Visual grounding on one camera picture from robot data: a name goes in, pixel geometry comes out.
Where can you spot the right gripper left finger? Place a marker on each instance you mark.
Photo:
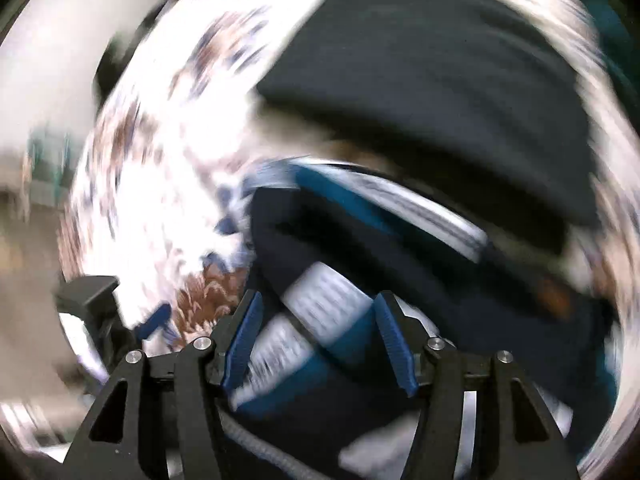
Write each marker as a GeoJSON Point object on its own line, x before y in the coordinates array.
{"type": "Point", "coordinates": [123, 435]}

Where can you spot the striped knit sweater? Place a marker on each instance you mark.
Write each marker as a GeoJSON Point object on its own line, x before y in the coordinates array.
{"type": "Point", "coordinates": [316, 382]}

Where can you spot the folded black garment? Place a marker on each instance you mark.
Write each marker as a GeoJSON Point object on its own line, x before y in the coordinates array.
{"type": "Point", "coordinates": [464, 95]}

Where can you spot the floral bed blanket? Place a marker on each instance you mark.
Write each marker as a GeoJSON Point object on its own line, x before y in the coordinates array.
{"type": "Point", "coordinates": [182, 126]}

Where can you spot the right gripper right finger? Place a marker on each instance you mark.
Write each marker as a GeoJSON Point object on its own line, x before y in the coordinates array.
{"type": "Point", "coordinates": [515, 434]}

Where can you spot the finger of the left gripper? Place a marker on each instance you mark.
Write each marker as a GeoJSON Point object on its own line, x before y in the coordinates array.
{"type": "Point", "coordinates": [91, 323]}
{"type": "Point", "coordinates": [157, 320]}

